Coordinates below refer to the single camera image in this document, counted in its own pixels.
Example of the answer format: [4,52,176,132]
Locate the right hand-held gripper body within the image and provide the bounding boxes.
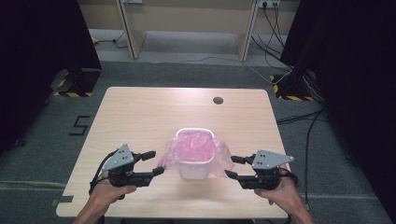
[239,149,294,190]

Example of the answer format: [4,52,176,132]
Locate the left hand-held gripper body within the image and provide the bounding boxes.
[102,143,154,189]

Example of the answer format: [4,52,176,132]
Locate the white plastic bin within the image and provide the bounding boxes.
[174,127,218,181]

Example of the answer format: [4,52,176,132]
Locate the white container with pink bag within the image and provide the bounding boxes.
[157,130,235,179]

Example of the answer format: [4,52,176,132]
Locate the person's right hand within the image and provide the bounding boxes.
[253,167,303,210]

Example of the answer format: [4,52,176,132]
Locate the person's left hand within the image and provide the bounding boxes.
[90,176,138,209]

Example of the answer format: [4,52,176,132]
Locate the grey tape strip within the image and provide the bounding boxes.
[50,194,75,207]

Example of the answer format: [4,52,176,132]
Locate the stand base with hazard tape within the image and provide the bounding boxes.
[50,68,102,98]
[269,73,316,103]

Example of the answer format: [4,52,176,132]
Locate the black curtain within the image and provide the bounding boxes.
[279,0,396,222]
[0,0,103,155]

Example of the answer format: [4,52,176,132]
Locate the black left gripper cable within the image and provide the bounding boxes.
[89,149,120,196]

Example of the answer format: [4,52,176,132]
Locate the long black floor cable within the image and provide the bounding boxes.
[304,110,325,206]

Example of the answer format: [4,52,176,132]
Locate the black floor cable bundle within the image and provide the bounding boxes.
[276,109,327,126]

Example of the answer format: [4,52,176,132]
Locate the white floor cable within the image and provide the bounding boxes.
[146,55,293,86]

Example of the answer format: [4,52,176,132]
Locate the thin black floor cable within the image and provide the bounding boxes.
[92,31,129,50]

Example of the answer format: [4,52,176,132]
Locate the black cables from wall socket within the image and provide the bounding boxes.
[250,4,294,70]

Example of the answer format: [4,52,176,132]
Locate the light wooden desk frame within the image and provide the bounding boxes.
[78,0,302,62]

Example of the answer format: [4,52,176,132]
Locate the white wall socket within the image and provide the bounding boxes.
[258,0,281,9]

